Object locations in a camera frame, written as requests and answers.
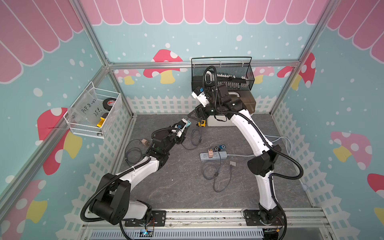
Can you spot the black wire mesh basket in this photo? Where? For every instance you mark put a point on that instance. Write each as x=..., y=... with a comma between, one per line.
x=235, y=72

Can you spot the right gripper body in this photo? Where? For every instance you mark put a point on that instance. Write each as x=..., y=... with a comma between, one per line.
x=209, y=110

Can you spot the white toolbox brown lid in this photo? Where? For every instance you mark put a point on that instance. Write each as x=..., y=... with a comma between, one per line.
x=241, y=99

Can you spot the teal USB charger adapter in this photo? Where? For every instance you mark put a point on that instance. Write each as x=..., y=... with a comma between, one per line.
x=186, y=122

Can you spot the black electrical tape roll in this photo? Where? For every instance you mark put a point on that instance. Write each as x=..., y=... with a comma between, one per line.
x=109, y=103

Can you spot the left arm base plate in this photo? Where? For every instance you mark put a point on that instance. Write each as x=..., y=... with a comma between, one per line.
x=152, y=218

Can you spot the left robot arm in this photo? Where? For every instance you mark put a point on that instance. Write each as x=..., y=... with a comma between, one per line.
x=111, y=202

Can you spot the yellow tape measure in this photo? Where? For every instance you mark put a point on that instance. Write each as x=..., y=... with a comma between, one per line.
x=202, y=123

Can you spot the clear plastic wall bin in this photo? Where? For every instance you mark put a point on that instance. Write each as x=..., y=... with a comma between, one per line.
x=84, y=114

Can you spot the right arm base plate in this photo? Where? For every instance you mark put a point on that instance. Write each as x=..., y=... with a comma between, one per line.
x=264, y=218

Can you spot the yellow tool in bin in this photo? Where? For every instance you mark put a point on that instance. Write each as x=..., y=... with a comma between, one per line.
x=101, y=122

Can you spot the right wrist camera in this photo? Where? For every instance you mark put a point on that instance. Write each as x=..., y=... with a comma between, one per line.
x=200, y=95

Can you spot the white power strip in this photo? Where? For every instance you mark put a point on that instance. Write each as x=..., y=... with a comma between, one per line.
x=215, y=156

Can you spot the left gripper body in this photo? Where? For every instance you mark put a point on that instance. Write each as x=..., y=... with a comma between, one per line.
x=173, y=137

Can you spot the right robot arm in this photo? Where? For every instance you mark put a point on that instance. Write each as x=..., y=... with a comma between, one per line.
x=215, y=100

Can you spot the socket bit set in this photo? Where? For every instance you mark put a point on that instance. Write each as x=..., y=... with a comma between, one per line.
x=232, y=82

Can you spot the brown grey plug on table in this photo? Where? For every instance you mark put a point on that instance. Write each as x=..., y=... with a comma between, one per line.
x=145, y=142

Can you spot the pink USB charger adapter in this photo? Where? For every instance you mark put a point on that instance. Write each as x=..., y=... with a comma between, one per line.
x=210, y=153

